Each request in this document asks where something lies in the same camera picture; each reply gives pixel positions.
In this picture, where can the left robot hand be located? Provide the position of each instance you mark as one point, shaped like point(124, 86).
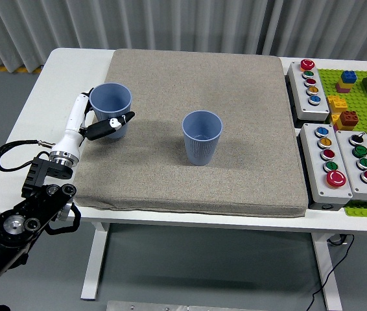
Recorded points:
point(73, 126)

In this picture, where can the grey-brown fabric mat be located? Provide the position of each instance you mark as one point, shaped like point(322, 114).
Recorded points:
point(186, 184)

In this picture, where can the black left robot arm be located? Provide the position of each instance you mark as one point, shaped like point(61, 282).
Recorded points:
point(15, 223)

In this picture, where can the yellow building brick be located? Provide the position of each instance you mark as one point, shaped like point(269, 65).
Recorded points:
point(336, 103)
point(342, 85)

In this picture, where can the blue building brick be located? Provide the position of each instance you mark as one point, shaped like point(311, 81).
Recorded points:
point(349, 77)

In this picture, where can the white table leg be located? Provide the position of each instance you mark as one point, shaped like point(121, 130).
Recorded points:
point(94, 259)
point(327, 275)

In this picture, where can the brown building brick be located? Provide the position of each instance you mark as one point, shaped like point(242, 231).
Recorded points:
point(349, 119)

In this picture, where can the green building baseplate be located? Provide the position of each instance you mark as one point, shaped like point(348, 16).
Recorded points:
point(355, 100)

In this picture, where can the grey selector switch control box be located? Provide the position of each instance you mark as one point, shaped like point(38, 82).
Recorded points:
point(349, 162)

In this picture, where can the blue ribbed plastic cup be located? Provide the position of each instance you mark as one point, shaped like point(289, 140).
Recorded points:
point(199, 152)
point(112, 97)

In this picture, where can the grey pleated curtain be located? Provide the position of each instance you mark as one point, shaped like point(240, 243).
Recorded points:
point(105, 22)

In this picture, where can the grey five-button control box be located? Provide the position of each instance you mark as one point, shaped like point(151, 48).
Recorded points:
point(313, 152)
point(316, 110)

